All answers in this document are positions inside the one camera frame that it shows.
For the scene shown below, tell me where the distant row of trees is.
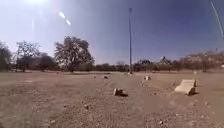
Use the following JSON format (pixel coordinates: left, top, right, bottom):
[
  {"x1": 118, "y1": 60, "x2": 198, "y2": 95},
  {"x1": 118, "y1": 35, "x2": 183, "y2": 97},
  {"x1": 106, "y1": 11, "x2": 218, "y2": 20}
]
[{"x1": 0, "y1": 41, "x2": 224, "y2": 73}]

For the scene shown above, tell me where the brown rock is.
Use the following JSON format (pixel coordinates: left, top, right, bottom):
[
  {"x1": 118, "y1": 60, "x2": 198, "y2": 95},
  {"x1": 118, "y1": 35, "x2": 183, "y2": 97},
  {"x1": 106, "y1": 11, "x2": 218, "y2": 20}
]
[{"x1": 113, "y1": 87, "x2": 129, "y2": 98}]

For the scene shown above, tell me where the tall thin dark pole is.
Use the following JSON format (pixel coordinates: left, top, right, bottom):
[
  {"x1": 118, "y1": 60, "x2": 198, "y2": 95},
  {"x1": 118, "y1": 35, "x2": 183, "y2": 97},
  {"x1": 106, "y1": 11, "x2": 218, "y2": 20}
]
[{"x1": 128, "y1": 7, "x2": 134, "y2": 75}]

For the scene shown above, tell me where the large broad leafy tree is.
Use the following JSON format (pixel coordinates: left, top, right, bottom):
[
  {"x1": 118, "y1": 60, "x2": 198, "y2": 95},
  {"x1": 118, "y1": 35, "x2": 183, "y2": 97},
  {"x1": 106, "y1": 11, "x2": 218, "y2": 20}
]
[{"x1": 53, "y1": 35, "x2": 96, "y2": 73}]

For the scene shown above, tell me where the brown gravelly dirt ground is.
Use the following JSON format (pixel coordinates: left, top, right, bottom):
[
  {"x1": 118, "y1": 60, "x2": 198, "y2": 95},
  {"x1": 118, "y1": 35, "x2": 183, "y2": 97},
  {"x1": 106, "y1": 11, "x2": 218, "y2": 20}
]
[{"x1": 0, "y1": 69, "x2": 224, "y2": 128}]

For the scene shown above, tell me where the pale concrete block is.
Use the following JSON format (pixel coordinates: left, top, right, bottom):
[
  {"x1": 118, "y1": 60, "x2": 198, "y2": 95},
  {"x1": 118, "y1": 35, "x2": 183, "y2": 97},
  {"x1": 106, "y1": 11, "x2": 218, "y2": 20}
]
[{"x1": 174, "y1": 78, "x2": 198, "y2": 97}]

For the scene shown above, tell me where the bare branchy tree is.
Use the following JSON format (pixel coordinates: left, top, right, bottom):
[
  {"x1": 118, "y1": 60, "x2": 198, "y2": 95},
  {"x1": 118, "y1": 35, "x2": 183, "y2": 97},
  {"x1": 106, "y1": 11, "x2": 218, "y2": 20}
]
[{"x1": 14, "y1": 40, "x2": 42, "y2": 73}]

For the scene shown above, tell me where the leaning white pole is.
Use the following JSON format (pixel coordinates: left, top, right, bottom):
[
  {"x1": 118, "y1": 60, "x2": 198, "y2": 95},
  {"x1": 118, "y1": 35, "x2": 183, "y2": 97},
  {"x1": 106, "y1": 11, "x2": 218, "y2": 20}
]
[{"x1": 209, "y1": 0, "x2": 224, "y2": 38}]

